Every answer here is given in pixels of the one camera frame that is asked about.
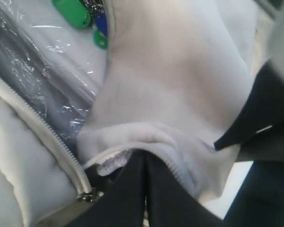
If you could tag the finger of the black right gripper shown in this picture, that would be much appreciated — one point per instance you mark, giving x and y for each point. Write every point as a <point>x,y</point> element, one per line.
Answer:
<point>259,128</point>

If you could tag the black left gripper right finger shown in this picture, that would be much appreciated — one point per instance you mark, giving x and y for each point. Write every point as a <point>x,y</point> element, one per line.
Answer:
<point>169,204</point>

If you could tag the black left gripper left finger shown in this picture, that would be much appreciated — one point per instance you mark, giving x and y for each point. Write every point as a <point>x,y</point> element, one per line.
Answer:
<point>117,200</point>

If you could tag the beige duffel bag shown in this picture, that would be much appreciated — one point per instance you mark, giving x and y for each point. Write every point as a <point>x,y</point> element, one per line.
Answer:
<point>178,73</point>

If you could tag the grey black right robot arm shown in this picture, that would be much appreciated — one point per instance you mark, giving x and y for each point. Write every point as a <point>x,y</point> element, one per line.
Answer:
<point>260,200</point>

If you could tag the clear plastic wrap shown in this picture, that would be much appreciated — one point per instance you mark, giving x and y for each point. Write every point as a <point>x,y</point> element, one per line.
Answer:
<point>57,68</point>

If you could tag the small green key tag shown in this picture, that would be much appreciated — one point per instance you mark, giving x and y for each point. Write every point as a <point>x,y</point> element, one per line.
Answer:
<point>100,40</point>

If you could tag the blue plastic key tag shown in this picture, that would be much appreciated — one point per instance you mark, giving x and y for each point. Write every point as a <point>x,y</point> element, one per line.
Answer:
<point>101,23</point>

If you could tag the green plastic key tag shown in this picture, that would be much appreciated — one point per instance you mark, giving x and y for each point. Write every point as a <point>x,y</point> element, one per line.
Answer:
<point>75,13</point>

